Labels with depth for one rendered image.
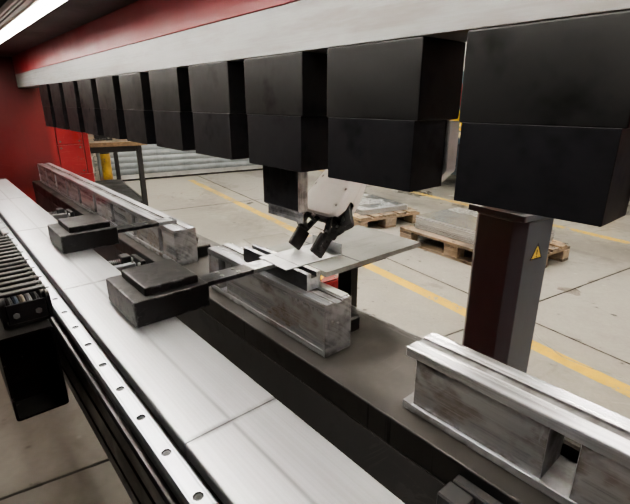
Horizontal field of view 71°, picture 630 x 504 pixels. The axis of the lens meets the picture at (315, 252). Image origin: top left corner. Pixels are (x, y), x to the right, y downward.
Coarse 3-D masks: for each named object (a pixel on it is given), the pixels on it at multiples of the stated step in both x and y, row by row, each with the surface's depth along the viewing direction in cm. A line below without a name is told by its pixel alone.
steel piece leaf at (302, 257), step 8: (312, 240) 90; (304, 248) 87; (328, 248) 86; (336, 248) 85; (280, 256) 83; (288, 256) 83; (296, 256) 83; (304, 256) 83; (312, 256) 83; (328, 256) 83; (336, 256) 83; (296, 264) 79; (304, 264) 79
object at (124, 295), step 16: (128, 272) 66; (144, 272) 66; (160, 272) 66; (176, 272) 66; (192, 272) 66; (224, 272) 74; (240, 272) 74; (256, 272) 76; (112, 288) 65; (128, 288) 63; (144, 288) 61; (160, 288) 62; (176, 288) 63; (192, 288) 64; (208, 288) 66; (128, 304) 61; (144, 304) 60; (160, 304) 61; (176, 304) 63; (192, 304) 65; (208, 304) 66; (144, 320) 60; (160, 320) 62
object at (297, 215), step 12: (264, 168) 78; (276, 168) 76; (264, 180) 79; (276, 180) 76; (288, 180) 74; (300, 180) 72; (264, 192) 80; (276, 192) 77; (288, 192) 75; (300, 192) 73; (276, 204) 78; (288, 204) 75; (300, 204) 74; (288, 216) 78; (300, 216) 75
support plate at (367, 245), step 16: (336, 240) 93; (352, 240) 93; (368, 240) 93; (384, 240) 93; (400, 240) 93; (352, 256) 83; (368, 256) 83; (384, 256) 85; (320, 272) 77; (336, 272) 77
